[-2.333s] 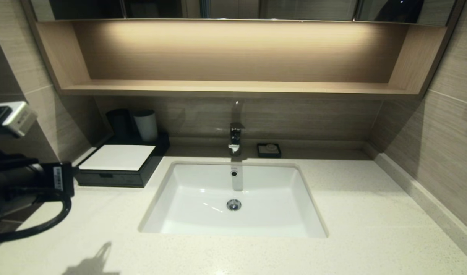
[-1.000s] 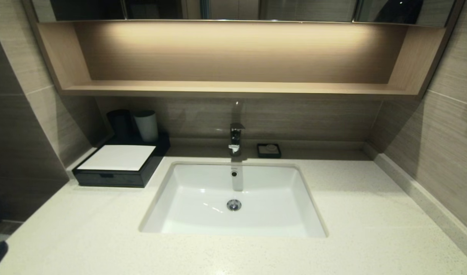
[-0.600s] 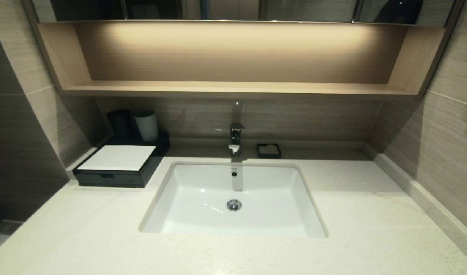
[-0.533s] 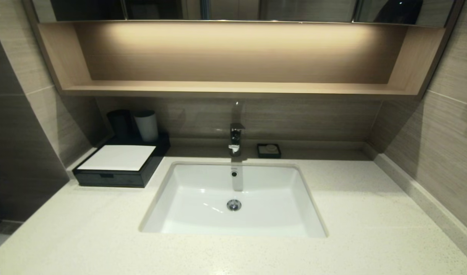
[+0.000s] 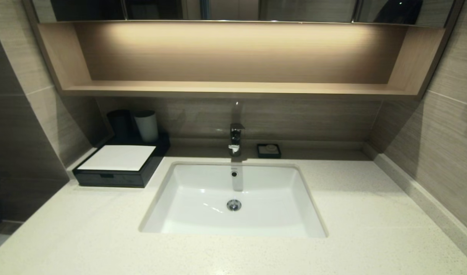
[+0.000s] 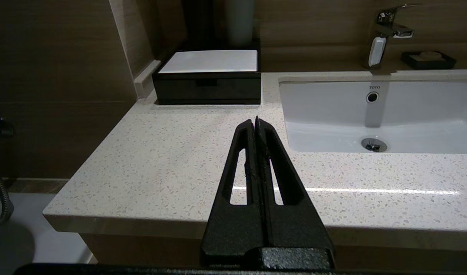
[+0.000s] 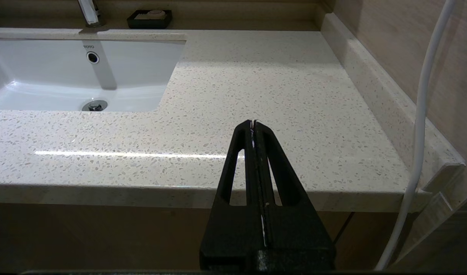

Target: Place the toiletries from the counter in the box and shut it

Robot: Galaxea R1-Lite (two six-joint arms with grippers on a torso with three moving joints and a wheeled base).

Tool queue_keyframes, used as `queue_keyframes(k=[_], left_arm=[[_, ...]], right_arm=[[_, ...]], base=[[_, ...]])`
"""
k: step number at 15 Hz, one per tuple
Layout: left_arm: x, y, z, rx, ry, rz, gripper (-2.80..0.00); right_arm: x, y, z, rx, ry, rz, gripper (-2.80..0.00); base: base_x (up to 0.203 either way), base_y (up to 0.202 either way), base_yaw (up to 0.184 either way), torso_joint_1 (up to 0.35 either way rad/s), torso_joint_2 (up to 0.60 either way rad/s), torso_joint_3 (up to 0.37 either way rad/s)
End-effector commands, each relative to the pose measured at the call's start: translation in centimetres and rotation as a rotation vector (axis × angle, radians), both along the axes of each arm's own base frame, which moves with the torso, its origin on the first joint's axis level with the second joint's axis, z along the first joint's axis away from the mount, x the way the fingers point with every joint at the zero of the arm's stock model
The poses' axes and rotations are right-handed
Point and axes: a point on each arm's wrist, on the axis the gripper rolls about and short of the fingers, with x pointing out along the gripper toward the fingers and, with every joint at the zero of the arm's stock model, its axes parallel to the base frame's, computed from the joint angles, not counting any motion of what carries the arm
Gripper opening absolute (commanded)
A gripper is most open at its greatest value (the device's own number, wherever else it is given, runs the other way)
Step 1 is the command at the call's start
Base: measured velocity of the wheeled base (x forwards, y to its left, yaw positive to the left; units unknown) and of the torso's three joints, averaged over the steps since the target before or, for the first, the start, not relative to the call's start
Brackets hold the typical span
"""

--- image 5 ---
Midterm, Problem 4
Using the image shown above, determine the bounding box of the grey plastic cup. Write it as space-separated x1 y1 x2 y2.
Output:
133 110 159 143

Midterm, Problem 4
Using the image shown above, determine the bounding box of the black amenity box housing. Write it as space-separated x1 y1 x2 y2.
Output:
72 133 171 188

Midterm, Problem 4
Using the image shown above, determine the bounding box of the white board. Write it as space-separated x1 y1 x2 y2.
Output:
78 145 156 171

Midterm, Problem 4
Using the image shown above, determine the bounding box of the chrome faucet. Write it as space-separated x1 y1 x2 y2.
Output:
229 123 246 157

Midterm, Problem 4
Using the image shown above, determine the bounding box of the black soap dish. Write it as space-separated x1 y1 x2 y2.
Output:
257 144 282 159

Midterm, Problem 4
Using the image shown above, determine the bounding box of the white sink basin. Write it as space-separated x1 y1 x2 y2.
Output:
139 162 329 238

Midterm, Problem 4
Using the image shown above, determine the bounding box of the black cylindrical cup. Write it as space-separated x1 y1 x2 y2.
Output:
107 110 136 140

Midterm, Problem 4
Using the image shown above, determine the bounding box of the mirror cabinet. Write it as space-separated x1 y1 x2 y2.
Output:
31 0 456 27

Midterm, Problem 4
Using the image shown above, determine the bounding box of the wooden wall shelf niche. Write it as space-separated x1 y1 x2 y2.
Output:
23 20 464 100

